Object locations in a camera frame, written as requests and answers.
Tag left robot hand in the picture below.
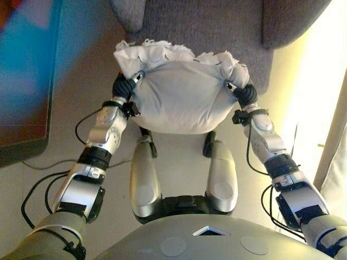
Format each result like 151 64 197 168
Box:
112 69 145 103

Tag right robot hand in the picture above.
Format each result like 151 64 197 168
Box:
223 79 259 108

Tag white fringed cushion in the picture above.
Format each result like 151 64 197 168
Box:
113 38 250 135

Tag grey fabric armchair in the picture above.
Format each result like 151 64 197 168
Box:
108 0 335 93

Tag silver right robot leg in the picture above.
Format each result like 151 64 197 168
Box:
202 131 236 213

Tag silver robot leg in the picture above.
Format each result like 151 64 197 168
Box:
202 131 236 213
129 126 162 224

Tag silver left robot leg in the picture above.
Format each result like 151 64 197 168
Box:
129 126 162 224

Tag glossy dark wood cabinet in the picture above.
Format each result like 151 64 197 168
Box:
0 0 65 169

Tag white bed duvet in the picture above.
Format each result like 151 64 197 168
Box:
314 69 347 192

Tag grey robot torso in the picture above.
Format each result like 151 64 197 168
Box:
94 194 337 260

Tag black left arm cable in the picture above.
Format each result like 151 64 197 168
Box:
75 107 104 146

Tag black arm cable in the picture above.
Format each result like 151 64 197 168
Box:
245 126 306 241
75 107 104 146

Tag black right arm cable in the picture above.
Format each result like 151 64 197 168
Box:
245 126 306 241

